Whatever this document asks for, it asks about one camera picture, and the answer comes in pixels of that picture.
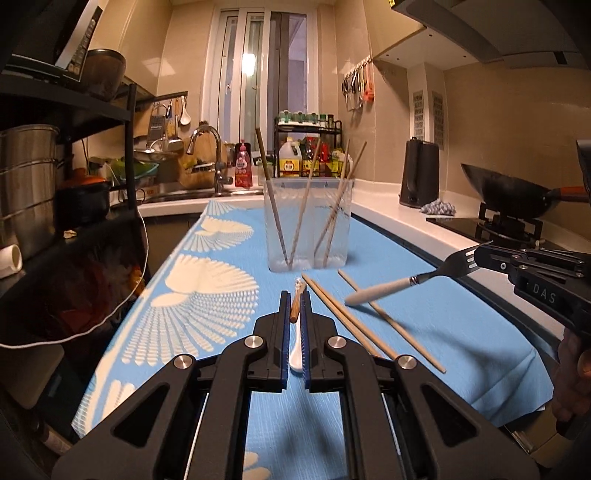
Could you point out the blue white dishcloth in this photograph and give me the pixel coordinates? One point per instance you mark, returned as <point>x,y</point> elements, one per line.
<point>437,208</point>

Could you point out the black metal shelf rack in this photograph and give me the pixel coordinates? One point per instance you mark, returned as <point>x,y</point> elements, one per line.
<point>92,113</point>

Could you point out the steel sink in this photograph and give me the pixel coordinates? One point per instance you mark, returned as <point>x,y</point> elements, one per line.
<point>184,196</point>

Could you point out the range hood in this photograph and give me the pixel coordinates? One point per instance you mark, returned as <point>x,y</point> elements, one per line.
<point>485,27</point>

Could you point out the row of spice jars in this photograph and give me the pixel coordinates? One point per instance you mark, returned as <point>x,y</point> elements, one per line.
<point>302,118</point>

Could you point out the hanging orange utensil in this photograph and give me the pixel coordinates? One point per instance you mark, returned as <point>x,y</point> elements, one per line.
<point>368,87</point>

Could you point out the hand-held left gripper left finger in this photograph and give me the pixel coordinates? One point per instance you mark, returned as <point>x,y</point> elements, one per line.
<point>284,341</point>

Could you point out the pink dish soap bottle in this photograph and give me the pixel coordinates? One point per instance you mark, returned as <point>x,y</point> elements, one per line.
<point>243,166</point>

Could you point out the clear plastic utensil holder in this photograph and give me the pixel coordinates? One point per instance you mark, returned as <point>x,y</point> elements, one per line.
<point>316,207</point>

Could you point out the person's right hand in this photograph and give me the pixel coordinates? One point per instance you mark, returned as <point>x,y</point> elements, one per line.
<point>572,374</point>

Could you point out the wide wall vent grille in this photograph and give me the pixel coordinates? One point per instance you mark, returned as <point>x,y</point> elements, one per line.
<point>438,120</point>

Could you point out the microwave oven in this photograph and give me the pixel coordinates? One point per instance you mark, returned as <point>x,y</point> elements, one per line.
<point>60,46</point>

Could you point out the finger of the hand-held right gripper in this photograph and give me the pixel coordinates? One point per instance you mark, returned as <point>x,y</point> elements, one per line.
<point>496,267</point>
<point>512,253</point>

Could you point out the black burner grate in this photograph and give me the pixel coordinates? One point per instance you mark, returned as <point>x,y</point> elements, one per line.
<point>508,228</point>

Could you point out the white roll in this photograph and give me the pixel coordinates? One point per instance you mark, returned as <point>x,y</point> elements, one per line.
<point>10,261</point>

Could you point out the brown pot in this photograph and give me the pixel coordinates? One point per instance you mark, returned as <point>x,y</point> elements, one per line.
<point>104,74</point>

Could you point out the black electric kettle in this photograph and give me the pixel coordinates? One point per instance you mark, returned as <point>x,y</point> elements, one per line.
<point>419,170</point>

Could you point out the black condiment rack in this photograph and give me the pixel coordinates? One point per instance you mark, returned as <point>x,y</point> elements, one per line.
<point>339,127</point>

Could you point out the hanging metal tool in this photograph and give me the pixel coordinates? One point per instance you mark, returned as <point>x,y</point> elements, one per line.
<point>353,90</point>

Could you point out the black pot with orange lid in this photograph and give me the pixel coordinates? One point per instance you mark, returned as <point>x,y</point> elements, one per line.
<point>83,198</point>

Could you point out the steel bowl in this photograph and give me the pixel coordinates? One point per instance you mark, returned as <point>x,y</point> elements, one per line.
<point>151,154</point>

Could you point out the dark plastic bag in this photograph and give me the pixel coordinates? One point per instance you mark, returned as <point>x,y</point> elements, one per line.
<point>83,286</point>

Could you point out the row of sauce bottles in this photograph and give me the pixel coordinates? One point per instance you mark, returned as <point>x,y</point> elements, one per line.
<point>324,161</point>

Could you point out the glass balcony door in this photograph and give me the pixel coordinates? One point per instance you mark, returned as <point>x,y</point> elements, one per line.
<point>263,69</point>

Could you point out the steel stockpot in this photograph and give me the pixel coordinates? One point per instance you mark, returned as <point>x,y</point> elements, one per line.
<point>25,184</point>

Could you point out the metal grater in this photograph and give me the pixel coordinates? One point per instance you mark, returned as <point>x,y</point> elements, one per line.
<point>158,122</point>

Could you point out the narrow wall vent grille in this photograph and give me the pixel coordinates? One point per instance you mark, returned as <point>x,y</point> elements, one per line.
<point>418,113</point>

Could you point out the green plastic basin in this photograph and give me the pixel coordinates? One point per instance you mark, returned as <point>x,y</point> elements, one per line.
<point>138,170</point>

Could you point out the blue patterned table mat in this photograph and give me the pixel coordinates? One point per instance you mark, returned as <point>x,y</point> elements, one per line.
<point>461,332</point>

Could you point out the white hanging ladle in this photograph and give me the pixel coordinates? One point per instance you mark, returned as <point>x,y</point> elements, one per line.
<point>185,117</point>

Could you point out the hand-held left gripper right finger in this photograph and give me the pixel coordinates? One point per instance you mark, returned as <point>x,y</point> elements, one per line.
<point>306,341</point>

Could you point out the wooden chopstick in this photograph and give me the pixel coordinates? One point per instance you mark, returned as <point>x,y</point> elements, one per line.
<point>341,318</point>
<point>333,203</point>
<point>272,203</point>
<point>415,343</point>
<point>355,321</point>
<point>296,304</point>
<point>346,203</point>

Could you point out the clear yellow oil bottle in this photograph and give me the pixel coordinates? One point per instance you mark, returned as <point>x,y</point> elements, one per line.
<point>336,164</point>

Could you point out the yellow oil jug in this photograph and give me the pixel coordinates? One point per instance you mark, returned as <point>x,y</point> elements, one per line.
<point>289,161</point>

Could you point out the chrome kitchen faucet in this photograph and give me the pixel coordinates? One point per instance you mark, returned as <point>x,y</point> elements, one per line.
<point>217,157</point>

